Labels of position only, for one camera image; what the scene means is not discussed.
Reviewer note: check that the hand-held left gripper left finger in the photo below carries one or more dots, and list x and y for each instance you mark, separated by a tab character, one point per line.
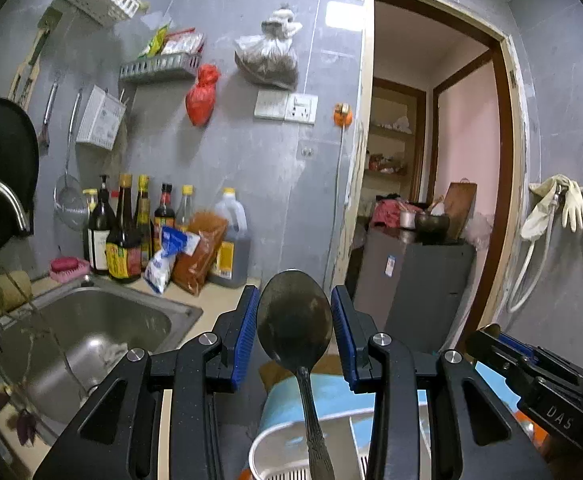
244	340

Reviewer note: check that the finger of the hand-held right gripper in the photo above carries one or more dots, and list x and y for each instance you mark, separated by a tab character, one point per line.
546	362
501	357

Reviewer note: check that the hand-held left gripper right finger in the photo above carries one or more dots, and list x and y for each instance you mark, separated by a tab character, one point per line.
344	340

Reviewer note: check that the white plastic utensil holder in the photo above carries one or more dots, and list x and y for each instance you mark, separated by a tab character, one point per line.
281	442

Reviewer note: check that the grey cabinet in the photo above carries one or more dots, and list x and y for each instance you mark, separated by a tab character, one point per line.
411	285

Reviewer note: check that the orange brown food packet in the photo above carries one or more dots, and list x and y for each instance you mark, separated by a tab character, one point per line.
199	255

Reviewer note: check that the large cooking oil jug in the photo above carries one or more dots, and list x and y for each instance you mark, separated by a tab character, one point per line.
231	240

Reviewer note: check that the blue white plastic bag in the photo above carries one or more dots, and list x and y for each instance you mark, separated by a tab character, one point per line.
169	260

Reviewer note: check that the red cloth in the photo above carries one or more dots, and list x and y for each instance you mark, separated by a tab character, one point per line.
385	212

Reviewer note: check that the metal cup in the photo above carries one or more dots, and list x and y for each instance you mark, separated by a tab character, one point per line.
407	220

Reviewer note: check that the clear bottle yellow cap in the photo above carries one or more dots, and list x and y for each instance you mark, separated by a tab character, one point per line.
185	210

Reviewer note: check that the dark bowl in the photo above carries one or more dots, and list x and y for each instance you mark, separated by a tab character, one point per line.
431	225

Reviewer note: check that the stainless steel sink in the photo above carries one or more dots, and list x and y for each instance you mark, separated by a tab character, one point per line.
96	325

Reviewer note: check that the dark sauce bottle red cap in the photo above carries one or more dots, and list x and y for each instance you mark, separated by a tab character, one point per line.
163	215

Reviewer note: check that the wooden cutting board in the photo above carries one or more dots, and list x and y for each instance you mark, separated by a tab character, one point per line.
462	207

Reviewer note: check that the cream rubber gloves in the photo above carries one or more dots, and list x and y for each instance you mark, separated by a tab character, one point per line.
571	205

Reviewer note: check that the dark sauce bottle yellow cap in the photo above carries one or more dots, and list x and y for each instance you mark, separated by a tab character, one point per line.
144	215

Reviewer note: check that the wooden shelf unit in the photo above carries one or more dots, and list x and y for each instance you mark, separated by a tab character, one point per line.
391	135

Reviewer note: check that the metal mesh strainer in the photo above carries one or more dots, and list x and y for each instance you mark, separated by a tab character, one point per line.
70	205

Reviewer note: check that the dried plant branch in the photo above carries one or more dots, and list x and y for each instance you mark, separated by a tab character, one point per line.
24	420

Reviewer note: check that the yellow sponge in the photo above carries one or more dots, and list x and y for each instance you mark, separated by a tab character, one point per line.
10	291

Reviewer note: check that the red plastic bag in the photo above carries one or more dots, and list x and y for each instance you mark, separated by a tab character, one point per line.
200	97

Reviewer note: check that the metal faucet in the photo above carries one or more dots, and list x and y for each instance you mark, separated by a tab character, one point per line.
9	195

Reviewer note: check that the clear bag of dried goods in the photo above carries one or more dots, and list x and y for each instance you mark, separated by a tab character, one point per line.
266	57

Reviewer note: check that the hanging metal spatula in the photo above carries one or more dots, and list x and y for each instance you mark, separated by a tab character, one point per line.
47	120

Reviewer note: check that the black wok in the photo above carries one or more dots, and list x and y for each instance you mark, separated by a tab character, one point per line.
1	160

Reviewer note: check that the red white food packet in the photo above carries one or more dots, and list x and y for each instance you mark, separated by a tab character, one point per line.
184	42

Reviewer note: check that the yellow green snack packet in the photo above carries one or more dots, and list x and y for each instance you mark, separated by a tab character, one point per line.
154	42

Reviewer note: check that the hanging wooden board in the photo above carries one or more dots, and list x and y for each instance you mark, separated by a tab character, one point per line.
29	67

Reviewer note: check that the wooden door frame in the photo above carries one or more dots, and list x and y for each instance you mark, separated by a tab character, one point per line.
509	160

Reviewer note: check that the orange wall hook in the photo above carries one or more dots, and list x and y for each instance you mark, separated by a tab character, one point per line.
343	115

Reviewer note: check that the white wall socket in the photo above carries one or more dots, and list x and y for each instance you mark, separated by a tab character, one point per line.
301	107

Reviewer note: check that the white wall chopstick holder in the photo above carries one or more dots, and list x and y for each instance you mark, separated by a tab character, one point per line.
99	117

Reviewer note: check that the grey wall rack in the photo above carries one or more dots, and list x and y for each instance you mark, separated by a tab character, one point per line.
159	67

